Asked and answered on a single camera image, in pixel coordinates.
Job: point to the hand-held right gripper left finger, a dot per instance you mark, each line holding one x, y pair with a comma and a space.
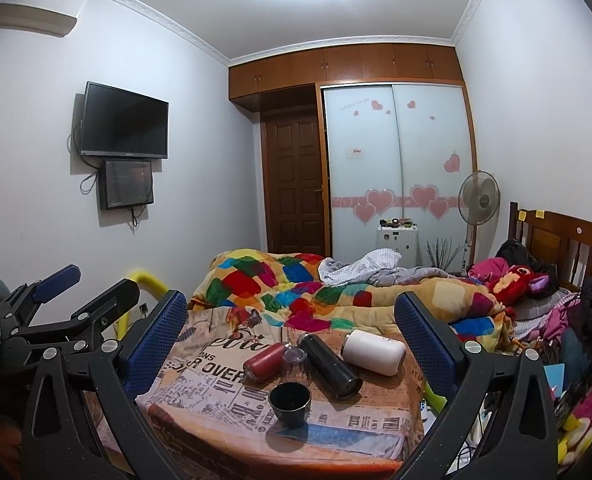
159, 340

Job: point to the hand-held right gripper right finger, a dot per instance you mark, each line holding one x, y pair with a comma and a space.
426, 345

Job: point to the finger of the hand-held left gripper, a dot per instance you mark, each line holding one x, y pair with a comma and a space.
103, 305
55, 280

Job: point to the black thermos cup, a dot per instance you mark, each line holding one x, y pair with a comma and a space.
328, 367

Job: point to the white thermos cup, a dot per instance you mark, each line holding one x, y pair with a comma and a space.
374, 352

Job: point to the red thermos cup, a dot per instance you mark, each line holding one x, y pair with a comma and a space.
263, 360

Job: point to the small black cup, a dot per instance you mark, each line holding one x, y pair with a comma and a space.
289, 402

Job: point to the yellow foam tube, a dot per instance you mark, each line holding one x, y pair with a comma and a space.
150, 282

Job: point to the newspaper print tablecloth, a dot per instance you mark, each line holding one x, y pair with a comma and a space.
215, 375

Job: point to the dried twig bundle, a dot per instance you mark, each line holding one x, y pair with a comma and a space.
443, 255

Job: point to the pink cloth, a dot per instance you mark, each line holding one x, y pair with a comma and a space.
486, 270

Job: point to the grey checked cloth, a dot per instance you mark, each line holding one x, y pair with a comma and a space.
371, 265

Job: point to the small white cabinet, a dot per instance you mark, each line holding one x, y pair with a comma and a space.
398, 245

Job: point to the red plush toy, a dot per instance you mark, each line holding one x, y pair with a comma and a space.
518, 282

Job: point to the black bag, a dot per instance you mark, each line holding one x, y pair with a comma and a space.
511, 252

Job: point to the colourful patchwork blanket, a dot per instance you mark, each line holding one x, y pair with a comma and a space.
271, 280

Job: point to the blue folder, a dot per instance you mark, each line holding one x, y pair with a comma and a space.
555, 377

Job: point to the standing electric fan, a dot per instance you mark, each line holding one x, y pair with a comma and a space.
479, 195

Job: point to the wooden bed headboard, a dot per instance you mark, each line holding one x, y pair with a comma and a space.
561, 235

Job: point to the yellow plush toy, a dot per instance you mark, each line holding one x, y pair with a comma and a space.
578, 435

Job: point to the wardrobe with heart stickers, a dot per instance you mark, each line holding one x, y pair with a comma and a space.
361, 160

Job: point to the brown wooden door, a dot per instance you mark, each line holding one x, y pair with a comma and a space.
293, 185

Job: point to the white air conditioner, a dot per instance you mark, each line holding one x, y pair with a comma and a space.
35, 10

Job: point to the wooden overhead cabinets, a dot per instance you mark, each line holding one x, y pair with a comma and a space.
346, 62

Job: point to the small black wall monitor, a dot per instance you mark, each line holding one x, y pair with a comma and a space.
127, 184

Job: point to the wall-mounted black television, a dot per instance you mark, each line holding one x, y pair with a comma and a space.
124, 120

